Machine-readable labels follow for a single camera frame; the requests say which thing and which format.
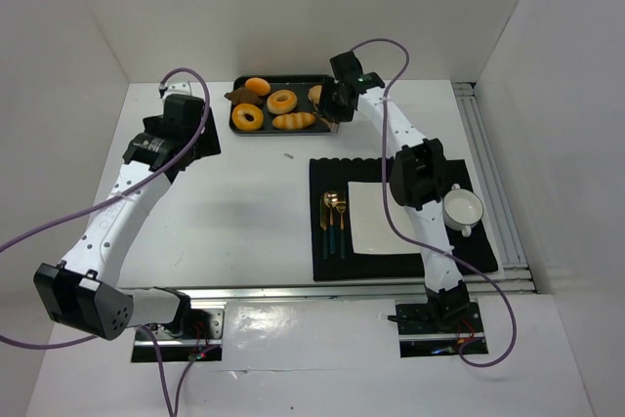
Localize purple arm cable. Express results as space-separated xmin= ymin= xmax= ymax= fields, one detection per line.
xmin=349 ymin=37 xmax=518 ymax=368
xmin=0 ymin=67 xmax=212 ymax=417

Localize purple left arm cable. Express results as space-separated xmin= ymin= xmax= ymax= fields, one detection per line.
xmin=0 ymin=67 xmax=212 ymax=417

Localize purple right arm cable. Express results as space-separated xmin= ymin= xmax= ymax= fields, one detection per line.
xmin=349 ymin=37 xmax=518 ymax=368

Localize pale glazed donut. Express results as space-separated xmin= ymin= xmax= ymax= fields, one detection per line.
xmin=267 ymin=90 xmax=298 ymax=115

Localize gold fork green handle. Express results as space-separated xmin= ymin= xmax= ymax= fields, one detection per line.
xmin=336 ymin=191 xmax=347 ymax=260

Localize steel serving tongs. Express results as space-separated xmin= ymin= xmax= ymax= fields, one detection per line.
xmin=311 ymin=96 xmax=334 ymax=131

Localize brown chocolate croissant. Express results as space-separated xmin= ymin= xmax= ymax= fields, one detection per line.
xmin=224 ymin=87 xmax=264 ymax=106

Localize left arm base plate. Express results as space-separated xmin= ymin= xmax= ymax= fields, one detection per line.
xmin=130 ymin=301 xmax=226 ymax=364

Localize small beige round bread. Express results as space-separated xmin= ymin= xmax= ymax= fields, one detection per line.
xmin=308 ymin=85 xmax=322 ymax=105

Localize aluminium table rail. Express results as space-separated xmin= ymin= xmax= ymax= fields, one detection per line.
xmin=178 ymin=271 xmax=537 ymax=300

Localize right side aluminium rails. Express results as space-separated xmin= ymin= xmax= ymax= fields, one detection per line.
xmin=452 ymin=82 xmax=537 ymax=294

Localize striped orange bread loaf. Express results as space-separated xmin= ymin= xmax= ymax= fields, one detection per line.
xmin=271 ymin=112 xmax=316 ymax=131

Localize gold spoon green handle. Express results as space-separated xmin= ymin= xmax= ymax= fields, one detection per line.
xmin=324 ymin=190 xmax=338 ymax=256

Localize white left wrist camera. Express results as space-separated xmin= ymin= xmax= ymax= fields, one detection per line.
xmin=158 ymin=81 xmax=192 ymax=100

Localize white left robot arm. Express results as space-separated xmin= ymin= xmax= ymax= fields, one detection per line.
xmin=33 ymin=94 xmax=221 ymax=340

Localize sugared orange donut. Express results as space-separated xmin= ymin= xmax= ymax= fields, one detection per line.
xmin=231 ymin=104 xmax=264 ymax=132

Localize orange round bun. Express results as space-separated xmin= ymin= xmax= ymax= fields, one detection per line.
xmin=244 ymin=77 xmax=271 ymax=97

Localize white square plate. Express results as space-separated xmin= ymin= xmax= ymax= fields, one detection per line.
xmin=348 ymin=182 xmax=420 ymax=256

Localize black baking tray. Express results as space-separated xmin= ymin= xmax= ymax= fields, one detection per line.
xmin=225 ymin=74 xmax=338 ymax=136

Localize white bowl with handles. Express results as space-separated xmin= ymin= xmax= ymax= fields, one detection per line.
xmin=442 ymin=184 xmax=484 ymax=237

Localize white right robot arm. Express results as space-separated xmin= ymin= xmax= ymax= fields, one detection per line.
xmin=319 ymin=52 xmax=470 ymax=327

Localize black scalloped placemat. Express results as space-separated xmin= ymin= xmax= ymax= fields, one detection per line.
xmin=309 ymin=157 xmax=499 ymax=281

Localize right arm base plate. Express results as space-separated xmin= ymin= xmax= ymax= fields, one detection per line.
xmin=387 ymin=302 xmax=488 ymax=358

